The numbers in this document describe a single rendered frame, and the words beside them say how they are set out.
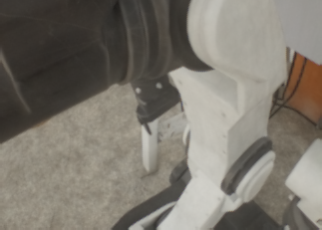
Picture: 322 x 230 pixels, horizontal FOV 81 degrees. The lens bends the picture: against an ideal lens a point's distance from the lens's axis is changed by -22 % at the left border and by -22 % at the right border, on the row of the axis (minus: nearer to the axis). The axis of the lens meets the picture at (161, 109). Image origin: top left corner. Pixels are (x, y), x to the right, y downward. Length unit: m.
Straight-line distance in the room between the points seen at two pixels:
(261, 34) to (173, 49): 0.07
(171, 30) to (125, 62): 0.04
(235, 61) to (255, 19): 0.04
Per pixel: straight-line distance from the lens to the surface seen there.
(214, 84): 0.29
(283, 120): 1.54
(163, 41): 0.16
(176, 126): 1.05
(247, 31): 0.18
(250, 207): 0.91
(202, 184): 0.56
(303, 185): 0.25
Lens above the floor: 1.00
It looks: 42 degrees down
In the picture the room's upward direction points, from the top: 7 degrees counter-clockwise
